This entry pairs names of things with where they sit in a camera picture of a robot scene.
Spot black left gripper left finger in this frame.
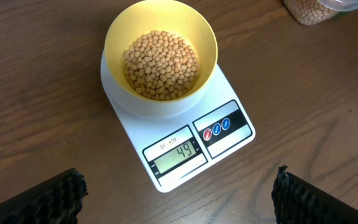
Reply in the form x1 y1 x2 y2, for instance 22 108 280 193
0 168 88 224

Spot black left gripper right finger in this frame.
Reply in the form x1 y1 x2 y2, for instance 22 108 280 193
272 165 358 224

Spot white digital kitchen scale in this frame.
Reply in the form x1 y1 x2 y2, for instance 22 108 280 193
101 58 256 192

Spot soybeans in bowl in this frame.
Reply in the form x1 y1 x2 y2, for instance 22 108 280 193
122 30 200 101

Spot pale yellow bowl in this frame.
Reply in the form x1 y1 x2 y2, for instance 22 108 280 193
104 0 218 99

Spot clear plastic container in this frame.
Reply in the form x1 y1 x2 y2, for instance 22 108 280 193
283 0 358 26

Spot soybeans in container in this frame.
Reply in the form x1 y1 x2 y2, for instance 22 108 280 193
283 0 339 26

